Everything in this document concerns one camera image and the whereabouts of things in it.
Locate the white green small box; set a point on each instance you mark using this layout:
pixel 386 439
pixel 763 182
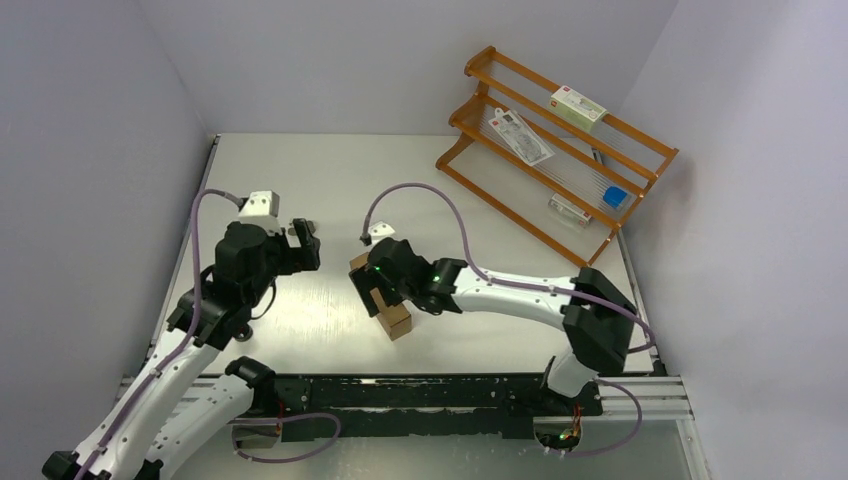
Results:
pixel 576 108

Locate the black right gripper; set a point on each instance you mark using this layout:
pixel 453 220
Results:
pixel 364 280

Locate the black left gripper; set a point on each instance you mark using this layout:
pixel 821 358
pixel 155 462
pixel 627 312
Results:
pixel 296 257

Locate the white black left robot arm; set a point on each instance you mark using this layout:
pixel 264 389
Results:
pixel 144 436

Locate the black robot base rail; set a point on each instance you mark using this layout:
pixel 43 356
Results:
pixel 322 424

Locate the clear plastic blister package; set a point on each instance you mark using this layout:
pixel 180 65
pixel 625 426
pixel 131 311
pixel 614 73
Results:
pixel 523 141

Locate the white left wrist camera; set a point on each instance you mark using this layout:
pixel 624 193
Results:
pixel 261 208

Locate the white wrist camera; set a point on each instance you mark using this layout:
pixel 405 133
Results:
pixel 376 233
pixel 261 208

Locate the aluminium frame profile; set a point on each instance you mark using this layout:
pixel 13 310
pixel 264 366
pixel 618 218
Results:
pixel 654 398

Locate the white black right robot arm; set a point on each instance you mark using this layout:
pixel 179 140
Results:
pixel 594 315

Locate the brown cardboard box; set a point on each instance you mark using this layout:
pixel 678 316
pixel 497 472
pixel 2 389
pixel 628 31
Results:
pixel 396 321

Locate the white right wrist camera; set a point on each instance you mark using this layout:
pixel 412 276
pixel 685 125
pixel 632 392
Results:
pixel 376 233

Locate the blue small block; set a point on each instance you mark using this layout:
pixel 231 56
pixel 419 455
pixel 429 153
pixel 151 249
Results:
pixel 615 198

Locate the orange wooden rack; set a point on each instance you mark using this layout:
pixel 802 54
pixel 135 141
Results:
pixel 615 153

